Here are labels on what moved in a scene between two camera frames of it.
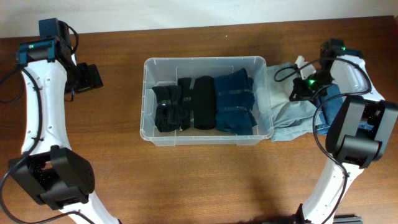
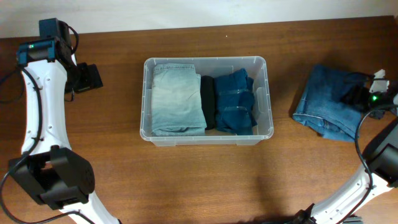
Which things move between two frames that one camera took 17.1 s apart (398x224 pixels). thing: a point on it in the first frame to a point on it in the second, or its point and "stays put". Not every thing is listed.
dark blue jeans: x=235 y=101 stays put
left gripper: x=91 y=76 stays put
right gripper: x=298 y=91 to x=355 y=97
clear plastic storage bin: x=162 y=71 stays put
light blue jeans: x=289 y=118 to x=176 y=101
